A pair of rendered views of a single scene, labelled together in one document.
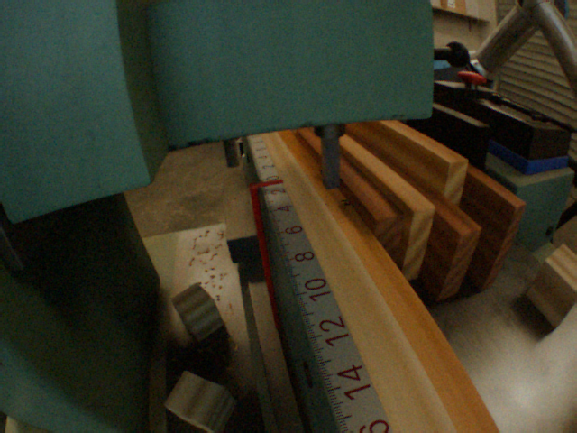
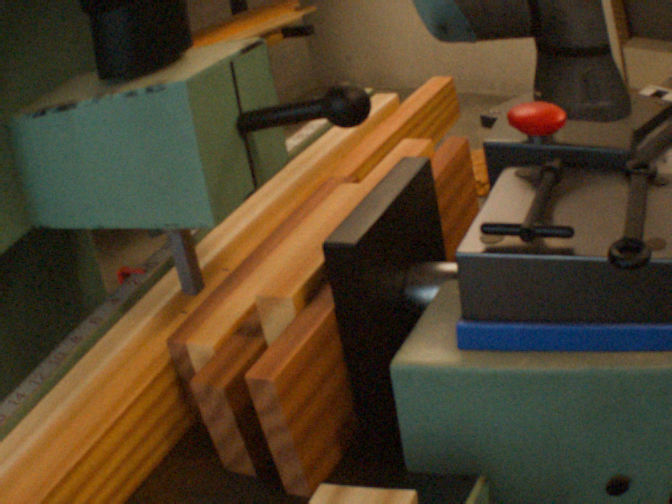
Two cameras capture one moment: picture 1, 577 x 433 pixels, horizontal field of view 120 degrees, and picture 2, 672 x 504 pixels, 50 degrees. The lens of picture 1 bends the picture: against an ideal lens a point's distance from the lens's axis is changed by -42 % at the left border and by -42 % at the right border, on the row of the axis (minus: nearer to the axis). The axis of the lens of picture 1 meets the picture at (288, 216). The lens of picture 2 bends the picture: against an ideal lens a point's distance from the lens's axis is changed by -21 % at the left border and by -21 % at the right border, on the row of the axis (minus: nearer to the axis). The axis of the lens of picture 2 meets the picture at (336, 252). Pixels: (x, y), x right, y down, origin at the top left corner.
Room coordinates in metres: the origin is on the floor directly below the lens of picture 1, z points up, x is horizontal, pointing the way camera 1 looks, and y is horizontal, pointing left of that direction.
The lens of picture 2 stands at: (-0.09, -0.33, 1.14)
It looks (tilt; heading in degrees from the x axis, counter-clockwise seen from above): 25 degrees down; 39
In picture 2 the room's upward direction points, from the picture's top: 12 degrees counter-clockwise
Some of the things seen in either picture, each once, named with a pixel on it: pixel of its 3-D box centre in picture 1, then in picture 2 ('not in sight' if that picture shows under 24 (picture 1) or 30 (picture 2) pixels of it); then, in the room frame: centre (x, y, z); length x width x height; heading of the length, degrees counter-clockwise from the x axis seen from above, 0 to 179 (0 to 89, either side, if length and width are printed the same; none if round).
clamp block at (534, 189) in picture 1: (494, 185); (581, 358); (0.21, -0.22, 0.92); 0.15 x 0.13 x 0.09; 9
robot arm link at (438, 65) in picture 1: (442, 72); not in sight; (0.77, -0.49, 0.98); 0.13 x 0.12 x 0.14; 99
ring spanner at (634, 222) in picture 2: (537, 112); (636, 206); (0.19, -0.25, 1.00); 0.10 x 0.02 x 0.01; 9
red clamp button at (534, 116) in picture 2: (471, 78); (537, 117); (0.24, -0.19, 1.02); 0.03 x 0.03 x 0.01
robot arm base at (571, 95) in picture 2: not in sight; (578, 72); (0.88, 0.00, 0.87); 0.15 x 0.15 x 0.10
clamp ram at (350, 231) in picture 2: (462, 158); (461, 291); (0.20, -0.16, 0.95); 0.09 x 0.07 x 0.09; 9
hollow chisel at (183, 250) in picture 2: (330, 150); (182, 245); (0.16, -0.03, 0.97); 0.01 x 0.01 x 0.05; 9
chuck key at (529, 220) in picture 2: (517, 107); (542, 197); (0.19, -0.21, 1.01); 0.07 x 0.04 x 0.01; 9
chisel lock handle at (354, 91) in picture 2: (434, 50); (296, 107); (0.18, -0.11, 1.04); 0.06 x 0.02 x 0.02; 99
